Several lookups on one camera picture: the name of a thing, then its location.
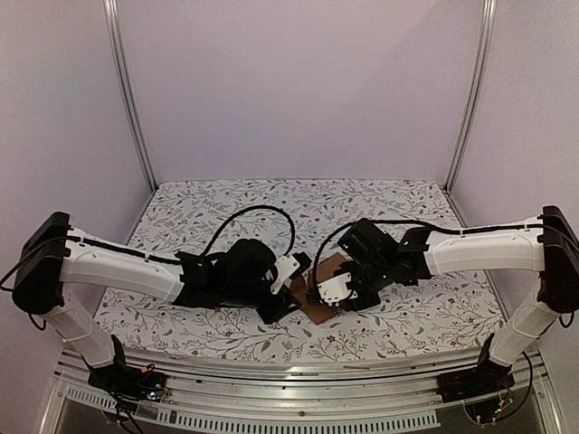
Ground floral patterned table cloth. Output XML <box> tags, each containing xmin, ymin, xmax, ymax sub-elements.
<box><xmin>95</xmin><ymin>180</ymin><xmax>504</xmax><ymax>363</ymax></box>

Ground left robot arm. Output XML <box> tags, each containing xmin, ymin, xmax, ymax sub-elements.
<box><xmin>1</xmin><ymin>212</ymin><xmax>311</xmax><ymax>392</ymax></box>

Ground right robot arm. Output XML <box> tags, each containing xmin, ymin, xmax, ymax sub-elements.
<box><xmin>319</xmin><ymin>205</ymin><xmax>578</xmax><ymax>394</ymax></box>

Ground aluminium frame post left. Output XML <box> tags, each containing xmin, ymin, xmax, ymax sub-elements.
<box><xmin>102</xmin><ymin>0</ymin><xmax>158</xmax><ymax>193</ymax></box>

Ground aluminium frame post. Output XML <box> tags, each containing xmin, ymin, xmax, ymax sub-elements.
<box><xmin>102</xmin><ymin>0</ymin><xmax>158</xmax><ymax>193</ymax></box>
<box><xmin>443</xmin><ymin>0</ymin><xmax>498</xmax><ymax>195</ymax></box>

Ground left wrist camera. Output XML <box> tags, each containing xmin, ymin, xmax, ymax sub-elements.
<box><xmin>266</xmin><ymin>252</ymin><xmax>312</xmax><ymax>295</ymax></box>

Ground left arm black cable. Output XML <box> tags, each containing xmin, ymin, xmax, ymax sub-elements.
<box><xmin>205</xmin><ymin>205</ymin><xmax>298</xmax><ymax>263</ymax></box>

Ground aluminium front rail base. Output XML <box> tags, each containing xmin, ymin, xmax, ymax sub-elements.
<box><xmin>38</xmin><ymin>347</ymin><xmax>566</xmax><ymax>434</ymax></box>

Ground brown cardboard box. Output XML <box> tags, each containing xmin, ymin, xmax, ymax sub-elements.
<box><xmin>289</xmin><ymin>253</ymin><xmax>346</xmax><ymax>326</ymax></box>

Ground aluminium frame post right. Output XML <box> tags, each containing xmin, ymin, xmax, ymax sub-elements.
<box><xmin>443</xmin><ymin>0</ymin><xmax>498</xmax><ymax>195</ymax></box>

